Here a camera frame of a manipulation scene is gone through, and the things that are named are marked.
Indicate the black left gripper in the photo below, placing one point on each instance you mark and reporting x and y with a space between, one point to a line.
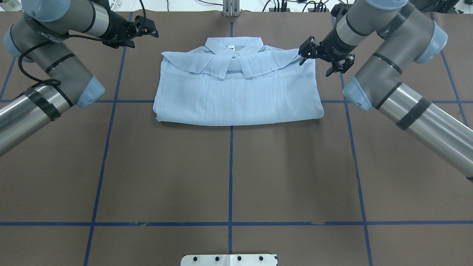
117 26

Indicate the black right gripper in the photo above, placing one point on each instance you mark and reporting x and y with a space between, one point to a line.
332 44

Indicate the light blue button-up shirt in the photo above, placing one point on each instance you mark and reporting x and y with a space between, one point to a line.
236 81

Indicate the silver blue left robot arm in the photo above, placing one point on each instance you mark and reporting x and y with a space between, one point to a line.
61 80

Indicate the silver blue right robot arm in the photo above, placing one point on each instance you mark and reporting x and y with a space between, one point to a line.
408 37

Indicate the grey aluminium frame post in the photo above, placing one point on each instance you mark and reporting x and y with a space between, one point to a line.
231 8

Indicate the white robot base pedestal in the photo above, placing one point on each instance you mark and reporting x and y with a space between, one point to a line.
230 260

